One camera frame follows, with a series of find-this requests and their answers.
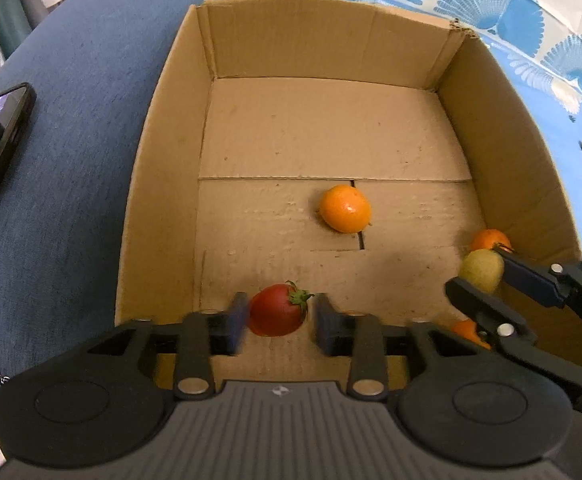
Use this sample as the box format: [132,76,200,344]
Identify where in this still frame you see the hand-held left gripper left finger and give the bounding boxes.
[91,291,250,402]

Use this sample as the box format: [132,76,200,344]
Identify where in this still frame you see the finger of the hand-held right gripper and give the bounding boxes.
[444,277,582,399]
[492,243,582,322]

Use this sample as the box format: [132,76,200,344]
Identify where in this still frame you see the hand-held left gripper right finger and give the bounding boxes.
[312,293,439,400]

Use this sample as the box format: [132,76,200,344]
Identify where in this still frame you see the orange tangerine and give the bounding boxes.
[448,318,492,351]
[318,183,373,234]
[469,228,513,254]

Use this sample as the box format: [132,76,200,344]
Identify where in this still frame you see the red tomato with green stem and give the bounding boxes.
[247,281,317,338]

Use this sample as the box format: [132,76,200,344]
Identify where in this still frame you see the cardboard box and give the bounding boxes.
[114,0,582,377]

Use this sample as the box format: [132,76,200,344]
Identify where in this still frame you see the blue sofa cover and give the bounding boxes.
[0,0,246,433]

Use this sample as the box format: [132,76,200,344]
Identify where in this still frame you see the fan print blue cloth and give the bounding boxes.
[238,0,582,376]

